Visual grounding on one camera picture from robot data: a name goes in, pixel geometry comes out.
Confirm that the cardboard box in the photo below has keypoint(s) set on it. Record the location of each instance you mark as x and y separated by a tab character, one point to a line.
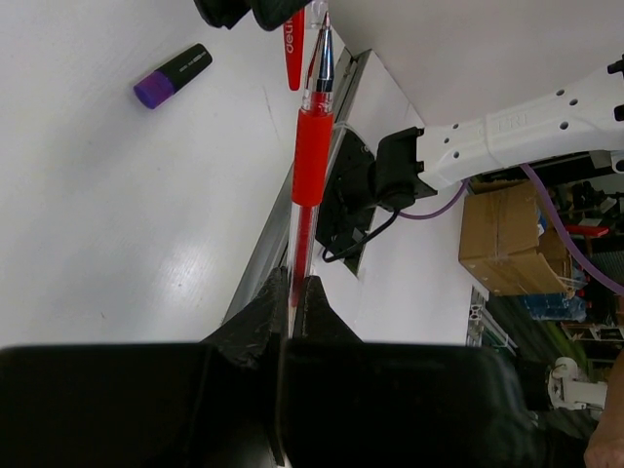
508	242

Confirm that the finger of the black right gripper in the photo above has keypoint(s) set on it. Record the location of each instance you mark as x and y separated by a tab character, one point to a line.
222	13
271	14

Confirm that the red pen cap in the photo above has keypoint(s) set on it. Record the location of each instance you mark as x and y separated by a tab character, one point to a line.
310	17

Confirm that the purple highlighter marker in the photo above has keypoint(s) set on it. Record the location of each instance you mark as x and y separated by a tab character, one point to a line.
168	79

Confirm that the red pen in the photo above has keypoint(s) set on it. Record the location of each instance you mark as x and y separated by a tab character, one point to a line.
310	162

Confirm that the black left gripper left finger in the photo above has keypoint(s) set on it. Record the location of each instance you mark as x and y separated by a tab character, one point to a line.
209	403

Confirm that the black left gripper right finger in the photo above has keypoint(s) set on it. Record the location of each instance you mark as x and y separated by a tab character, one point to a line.
350	403

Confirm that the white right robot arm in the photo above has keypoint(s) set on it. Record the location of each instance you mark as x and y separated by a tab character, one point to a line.
416	163

